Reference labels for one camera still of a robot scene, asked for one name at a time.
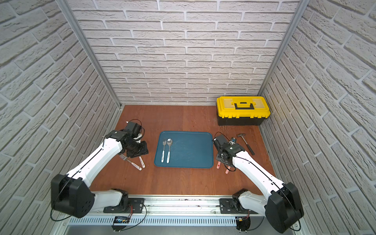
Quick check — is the hammer with black handle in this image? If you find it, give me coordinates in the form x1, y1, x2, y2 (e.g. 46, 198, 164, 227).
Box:
237, 133, 255, 155

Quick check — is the aluminium front rail frame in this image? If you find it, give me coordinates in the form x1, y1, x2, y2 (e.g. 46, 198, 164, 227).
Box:
51, 195, 305, 235

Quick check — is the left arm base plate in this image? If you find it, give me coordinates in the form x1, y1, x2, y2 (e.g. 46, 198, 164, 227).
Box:
103, 197, 145, 213

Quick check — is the controller board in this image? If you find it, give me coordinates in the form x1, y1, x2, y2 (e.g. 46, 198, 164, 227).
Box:
236, 217, 251, 232
112, 216, 131, 232

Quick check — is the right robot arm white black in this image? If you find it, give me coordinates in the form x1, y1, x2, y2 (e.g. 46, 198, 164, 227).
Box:
212, 134, 304, 234

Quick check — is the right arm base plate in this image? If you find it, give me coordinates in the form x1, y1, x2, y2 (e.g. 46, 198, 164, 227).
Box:
219, 198, 247, 214

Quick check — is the white handled fork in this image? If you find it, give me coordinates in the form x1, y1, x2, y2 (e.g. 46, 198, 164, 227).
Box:
120, 154, 142, 171
161, 139, 167, 163

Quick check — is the teal plastic tray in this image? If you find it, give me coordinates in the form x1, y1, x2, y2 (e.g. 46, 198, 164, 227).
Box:
154, 131, 214, 169

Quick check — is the white handled spoon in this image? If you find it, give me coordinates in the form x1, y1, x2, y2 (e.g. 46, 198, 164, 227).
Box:
139, 156, 146, 168
166, 138, 173, 164

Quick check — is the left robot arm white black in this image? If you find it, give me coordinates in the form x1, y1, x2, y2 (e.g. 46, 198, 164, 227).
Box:
51, 119, 148, 218

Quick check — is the left controller board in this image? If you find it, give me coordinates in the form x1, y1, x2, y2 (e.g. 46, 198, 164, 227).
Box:
112, 216, 131, 232

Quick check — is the yellow black toolbox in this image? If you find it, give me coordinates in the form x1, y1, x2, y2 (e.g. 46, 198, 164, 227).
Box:
216, 96, 271, 126

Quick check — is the right controller board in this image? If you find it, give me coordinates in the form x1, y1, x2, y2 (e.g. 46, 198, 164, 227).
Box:
236, 217, 251, 232

